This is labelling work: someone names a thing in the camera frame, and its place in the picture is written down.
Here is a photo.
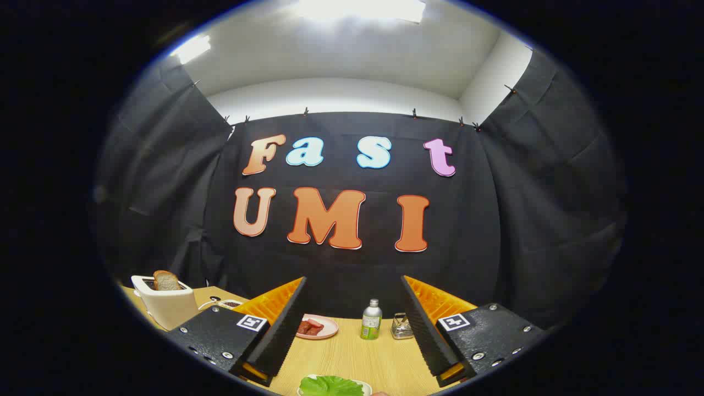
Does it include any pink plate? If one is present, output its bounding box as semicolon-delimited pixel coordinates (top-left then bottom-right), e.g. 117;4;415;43
296;314;339;340

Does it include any small ceiling light panel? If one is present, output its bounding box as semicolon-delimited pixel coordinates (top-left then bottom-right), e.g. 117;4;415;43
170;35;212;65

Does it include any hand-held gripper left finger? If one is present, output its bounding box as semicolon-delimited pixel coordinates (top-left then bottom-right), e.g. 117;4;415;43
167;276;307;387

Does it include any white toaster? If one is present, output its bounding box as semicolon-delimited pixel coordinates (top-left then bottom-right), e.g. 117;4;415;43
131;275;200;331

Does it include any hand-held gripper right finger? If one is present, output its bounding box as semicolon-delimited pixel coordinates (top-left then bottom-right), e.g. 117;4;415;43
400;275;546;388

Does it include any large ceiling light panel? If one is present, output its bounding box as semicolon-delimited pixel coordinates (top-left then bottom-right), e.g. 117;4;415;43
296;0;427;24

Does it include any grey round plate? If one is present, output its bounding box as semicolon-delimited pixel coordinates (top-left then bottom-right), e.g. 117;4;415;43
297;374;373;396

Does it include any green label bottle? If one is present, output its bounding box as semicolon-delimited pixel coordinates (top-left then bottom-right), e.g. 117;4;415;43
361;299;383;340

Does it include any slice of bread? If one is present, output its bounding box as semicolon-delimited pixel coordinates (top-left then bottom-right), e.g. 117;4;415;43
153;270;183;292

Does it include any green lettuce leaf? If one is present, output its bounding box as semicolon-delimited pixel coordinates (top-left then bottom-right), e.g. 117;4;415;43
300;376;365;396

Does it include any small metal wire basket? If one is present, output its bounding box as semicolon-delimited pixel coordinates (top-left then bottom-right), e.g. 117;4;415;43
391;312;415;340

